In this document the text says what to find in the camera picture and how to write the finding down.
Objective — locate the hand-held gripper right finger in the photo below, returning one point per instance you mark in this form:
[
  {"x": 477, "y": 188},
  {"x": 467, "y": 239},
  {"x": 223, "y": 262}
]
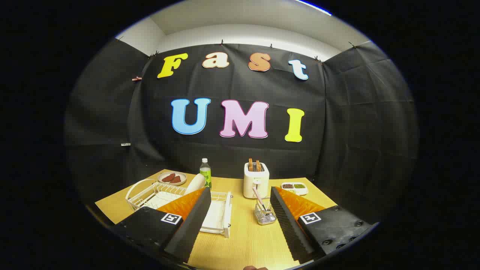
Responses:
[{"x": 290, "y": 228}]

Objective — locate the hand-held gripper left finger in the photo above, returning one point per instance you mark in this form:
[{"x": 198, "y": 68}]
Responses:
[{"x": 189, "y": 228}]

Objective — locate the white plate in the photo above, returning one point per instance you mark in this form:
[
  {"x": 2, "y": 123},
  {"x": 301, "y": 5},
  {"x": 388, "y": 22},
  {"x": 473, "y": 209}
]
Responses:
[{"x": 195, "y": 183}]

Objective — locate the white divided dish with beans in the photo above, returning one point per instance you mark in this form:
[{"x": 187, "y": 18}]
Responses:
[{"x": 294, "y": 188}]

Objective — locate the small grey saucer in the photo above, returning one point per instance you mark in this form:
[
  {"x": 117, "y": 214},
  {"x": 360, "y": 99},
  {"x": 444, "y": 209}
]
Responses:
[{"x": 182, "y": 180}]

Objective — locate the red sausage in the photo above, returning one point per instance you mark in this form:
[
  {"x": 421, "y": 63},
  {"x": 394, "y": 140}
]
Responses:
[
  {"x": 168, "y": 177},
  {"x": 175, "y": 179}
]

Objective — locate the green tea bottle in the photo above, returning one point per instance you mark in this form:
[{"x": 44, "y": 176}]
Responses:
[{"x": 205, "y": 175}]

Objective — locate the white toaster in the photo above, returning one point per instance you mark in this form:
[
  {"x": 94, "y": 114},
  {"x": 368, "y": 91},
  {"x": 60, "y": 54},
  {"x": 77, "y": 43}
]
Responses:
[{"x": 255, "y": 184}]

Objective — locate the black backdrop cloth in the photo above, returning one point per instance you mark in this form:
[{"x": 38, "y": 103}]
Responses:
[{"x": 337, "y": 131}]

